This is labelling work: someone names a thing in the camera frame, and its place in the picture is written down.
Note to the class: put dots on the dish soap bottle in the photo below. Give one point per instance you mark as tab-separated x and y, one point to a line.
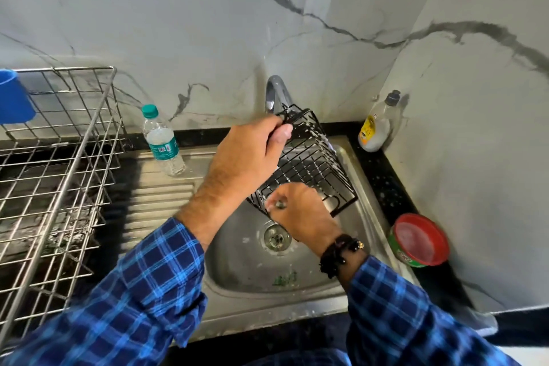
376	130

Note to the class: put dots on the clear plastic water bottle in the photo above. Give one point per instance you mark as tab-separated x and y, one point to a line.
163	142

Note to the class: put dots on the chrome faucet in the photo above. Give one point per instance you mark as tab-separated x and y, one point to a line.
273	89

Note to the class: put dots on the stainless steel sink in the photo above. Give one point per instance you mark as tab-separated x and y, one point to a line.
257	269

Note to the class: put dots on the person's left thumb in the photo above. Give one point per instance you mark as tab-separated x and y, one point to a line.
281	136

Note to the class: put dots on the person's right hand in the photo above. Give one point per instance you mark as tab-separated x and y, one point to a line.
306	215

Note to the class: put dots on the person's left forearm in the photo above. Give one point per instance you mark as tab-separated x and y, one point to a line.
150	275

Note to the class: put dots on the sink drain strainer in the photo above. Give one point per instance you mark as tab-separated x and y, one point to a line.
277	237

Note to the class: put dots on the green tub with red lid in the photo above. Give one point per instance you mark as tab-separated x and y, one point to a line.
420	239

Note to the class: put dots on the person's right fingers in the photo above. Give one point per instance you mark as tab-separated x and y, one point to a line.
283	202

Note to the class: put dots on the blue plastic cup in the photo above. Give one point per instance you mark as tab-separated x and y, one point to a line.
13	97

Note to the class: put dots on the person's right forearm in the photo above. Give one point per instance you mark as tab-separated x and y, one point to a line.
394	318

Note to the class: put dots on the person's left hand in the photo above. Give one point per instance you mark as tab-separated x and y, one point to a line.
240	155

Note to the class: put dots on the green scrubber scrap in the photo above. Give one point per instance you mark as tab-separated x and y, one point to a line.
285	279

